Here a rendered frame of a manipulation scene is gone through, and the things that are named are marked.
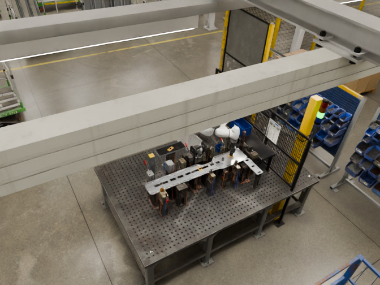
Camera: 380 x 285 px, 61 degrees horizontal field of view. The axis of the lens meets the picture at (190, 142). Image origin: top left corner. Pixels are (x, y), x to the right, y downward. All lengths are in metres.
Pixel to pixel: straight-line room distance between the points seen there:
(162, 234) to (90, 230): 1.31
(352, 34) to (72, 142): 0.89
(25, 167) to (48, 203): 4.47
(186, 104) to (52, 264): 3.96
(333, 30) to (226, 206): 3.09
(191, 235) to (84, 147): 3.10
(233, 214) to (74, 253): 2.07
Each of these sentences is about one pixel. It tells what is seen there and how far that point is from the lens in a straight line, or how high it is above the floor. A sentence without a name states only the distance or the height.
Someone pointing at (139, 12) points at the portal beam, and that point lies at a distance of 1.48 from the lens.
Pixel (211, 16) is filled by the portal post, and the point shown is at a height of 0.40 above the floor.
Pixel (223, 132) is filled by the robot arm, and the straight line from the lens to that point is 3.89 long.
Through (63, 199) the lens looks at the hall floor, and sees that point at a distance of 5.17.
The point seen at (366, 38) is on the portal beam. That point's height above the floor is 3.44.
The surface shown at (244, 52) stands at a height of 1.27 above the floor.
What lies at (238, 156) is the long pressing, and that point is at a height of 1.00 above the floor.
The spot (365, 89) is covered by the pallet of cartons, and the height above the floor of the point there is 0.20.
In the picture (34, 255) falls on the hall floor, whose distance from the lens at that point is 4.73.
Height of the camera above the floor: 3.80
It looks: 40 degrees down
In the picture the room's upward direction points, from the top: 4 degrees clockwise
